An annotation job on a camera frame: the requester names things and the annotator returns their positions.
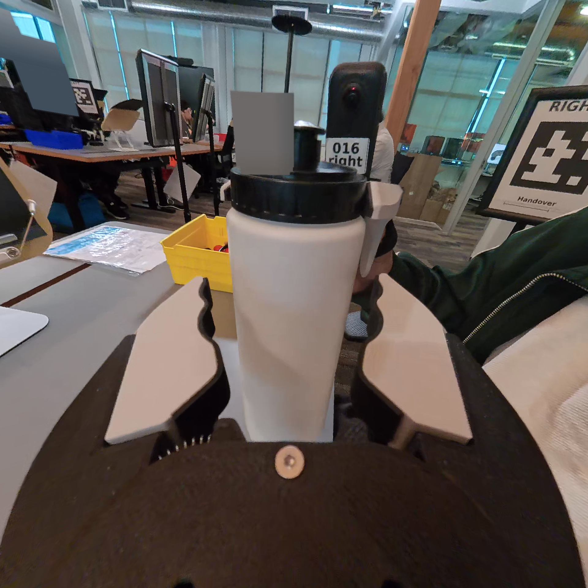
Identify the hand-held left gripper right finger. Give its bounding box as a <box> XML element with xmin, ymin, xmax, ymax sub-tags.
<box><xmin>357</xmin><ymin>275</ymin><xmax>473</xmax><ymax>443</ymax></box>

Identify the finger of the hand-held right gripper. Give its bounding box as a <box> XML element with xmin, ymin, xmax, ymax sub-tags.
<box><xmin>360</xmin><ymin>181</ymin><xmax>404</xmax><ymax>278</ymax></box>

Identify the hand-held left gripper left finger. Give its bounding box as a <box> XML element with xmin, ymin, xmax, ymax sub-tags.
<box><xmin>105</xmin><ymin>277</ymin><xmax>227</xmax><ymax>443</ymax></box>

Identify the yellow plastic bin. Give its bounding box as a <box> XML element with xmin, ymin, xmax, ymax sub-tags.
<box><xmin>159</xmin><ymin>214</ymin><xmax>234</xmax><ymax>293</ymax></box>

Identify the white bottle black lid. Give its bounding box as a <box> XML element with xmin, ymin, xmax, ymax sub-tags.
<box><xmin>226</xmin><ymin>120</ymin><xmax>372</xmax><ymax>444</ymax></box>

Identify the person's right forearm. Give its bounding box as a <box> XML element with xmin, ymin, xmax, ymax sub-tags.
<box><xmin>390</xmin><ymin>209</ymin><xmax>588</xmax><ymax>364</ymax></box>

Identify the grey desk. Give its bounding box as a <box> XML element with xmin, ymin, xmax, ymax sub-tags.
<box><xmin>0</xmin><ymin>220</ymin><xmax>239</xmax><ymax>552</ymax></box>

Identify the wooden background desk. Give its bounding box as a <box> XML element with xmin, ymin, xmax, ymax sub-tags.
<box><xmin>0</xmin><ymin>138</ymin><xmax>230</xmax><ymax>221</ymax></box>

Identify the person's right hand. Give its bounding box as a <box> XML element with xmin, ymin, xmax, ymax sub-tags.
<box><xmin>354</xmin><ymin>253</ymin><xmax>396</xmax><ymax>295</ymax></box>

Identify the brown cardboard box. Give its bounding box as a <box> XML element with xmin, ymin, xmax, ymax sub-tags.
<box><xmin>397</xmin><ymin>154</ymin><xmax>460</xmax><ymax>223</ymax></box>

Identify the wooden pillar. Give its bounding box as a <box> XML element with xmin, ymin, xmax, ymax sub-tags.
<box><xmin>383</xmin><ymin>0</ymin><xmax>442</xmax><ymax>148</ymax></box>

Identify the black pole with round top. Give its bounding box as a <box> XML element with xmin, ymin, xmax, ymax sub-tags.
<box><xmin>271</xmin><ymin>14</ymin><xmax>309</xmax><ymax>92</ymax></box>

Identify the blue white printed sheet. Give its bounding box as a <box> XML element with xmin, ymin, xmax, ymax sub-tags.
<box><xmin>43</xmin><ymin>226</ymin><xmax>168</xmax><ymax>276</ymax></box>

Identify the black computer monitor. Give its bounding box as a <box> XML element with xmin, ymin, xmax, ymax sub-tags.
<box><xmin>190</xmin><ymin>73</ymin><xmax>217</xmax><ymax>143</ymax></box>
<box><xmin>135</xmin><ymin>48</ymin><xmax>184</xmax><ymax>148</ymax></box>

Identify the white monitor base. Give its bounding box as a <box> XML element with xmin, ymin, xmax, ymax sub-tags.
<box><xmin>0</xmin><ymin>305</ymin><xmax>49</xmax><ymax>358</ymax></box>

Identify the framed marker sign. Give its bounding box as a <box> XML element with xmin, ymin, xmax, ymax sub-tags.
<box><xmin>69</xmin><ymin>79</ymin><xmax>106</xmax><ymax>115</ymax></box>
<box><xmin>475</xmin><ymin>85</ymin><xmax>588</xmax><ymax>226</ymax></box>

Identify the wooden screen holder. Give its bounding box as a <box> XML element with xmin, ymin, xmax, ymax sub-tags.
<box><xmin>0</xmin><ymin>156</ymin><xmax>58</xmax><ymax>269</ymax></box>

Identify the beige cardboard panel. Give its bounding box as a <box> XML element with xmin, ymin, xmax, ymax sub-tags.
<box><xmin>101</xmin><ymin>99</ymin><xmax>143</xmax><ymax>131</ymax></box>

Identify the blue plastic bin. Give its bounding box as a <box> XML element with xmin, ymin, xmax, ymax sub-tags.
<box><xmin>23</xmin><ymin>130</ymin><xmax>84</xmax><ymax>150</ymax></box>

